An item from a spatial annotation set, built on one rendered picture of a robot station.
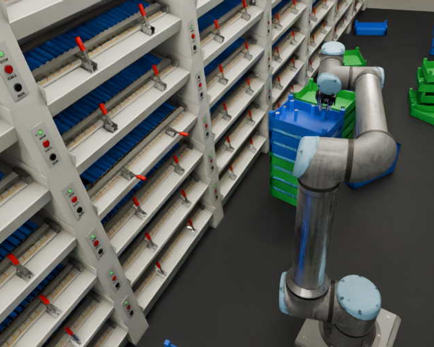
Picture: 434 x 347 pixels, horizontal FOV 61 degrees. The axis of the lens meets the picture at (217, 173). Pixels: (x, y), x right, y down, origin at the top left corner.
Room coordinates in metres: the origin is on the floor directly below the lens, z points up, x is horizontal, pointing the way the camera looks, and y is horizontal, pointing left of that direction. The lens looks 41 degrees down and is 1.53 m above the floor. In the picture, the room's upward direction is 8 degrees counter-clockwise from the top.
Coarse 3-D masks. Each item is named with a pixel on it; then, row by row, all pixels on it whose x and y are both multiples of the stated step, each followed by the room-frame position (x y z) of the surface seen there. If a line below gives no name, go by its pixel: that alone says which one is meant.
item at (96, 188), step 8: (176, 112) 1.30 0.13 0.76; (168, 120) 1.24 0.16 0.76; (160, 128) 1.20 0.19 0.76; (152, 136) 1.15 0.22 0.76; (144, 144) 1.11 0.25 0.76; (136, 152) 1.07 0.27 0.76; (128, 160) 1.03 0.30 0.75; (136, 160) 1.05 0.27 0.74; (120, 168) 0.99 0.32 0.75; (104, 176) 0.95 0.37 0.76; (112, 176) 0.96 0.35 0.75; (120, 176) 0.97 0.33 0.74; (96, 184) 0.92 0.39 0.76; (104, 184) 0.93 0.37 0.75; (112, 184) 0.94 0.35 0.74; (88, 192) 0.88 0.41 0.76; (96, 192) 0.90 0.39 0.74; (104, 192) 0.90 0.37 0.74
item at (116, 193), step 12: (180, 96) 1.36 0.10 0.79; (192, 108) 1.33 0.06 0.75; (180, 120) 1.28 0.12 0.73; (192, 120) 1.29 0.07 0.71; (156, 144) 1.14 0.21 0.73; (168, 144) 1.15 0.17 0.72; (144, 156) 1.08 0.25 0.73; (156, 156) 1.08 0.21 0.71; (132, 168) 1.02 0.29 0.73; (144, 168) 1.03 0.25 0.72; (120, 180) 0.96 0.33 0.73; (132, 180) 0.97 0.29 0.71; (108, 192) 0.91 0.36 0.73; (120, 192) 0.92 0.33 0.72; (96, 204) 0.86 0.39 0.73; (108, 204) 0.86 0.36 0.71
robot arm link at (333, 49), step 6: (330, 42) 1.42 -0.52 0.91; (336, 42) 1.41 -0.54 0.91; (324, 48) 1.39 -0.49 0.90; (330, 48) 1.38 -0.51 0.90; (336, 48) 1.37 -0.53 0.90; (342, 48) 1.37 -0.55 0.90; (324, 54) 1.37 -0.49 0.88; (330, 54) 1.35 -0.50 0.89; (336, 54) 1.35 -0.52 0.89; (342, 54) 1.36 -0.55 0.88; (342, 60) 1.35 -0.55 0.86
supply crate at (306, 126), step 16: (288, 96) 1.65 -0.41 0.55; (272, 112) 1.51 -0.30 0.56; (288, 112) 1.61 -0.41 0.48; (304, 112) 1.59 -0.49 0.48; (320, 112) 1.54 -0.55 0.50; (336, 112) 1.48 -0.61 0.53; (288, 128) 1.45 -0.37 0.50; (304, 128) 1.38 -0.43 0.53; (320, 128) 1.44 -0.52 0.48; (336, 128) 1.40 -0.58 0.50
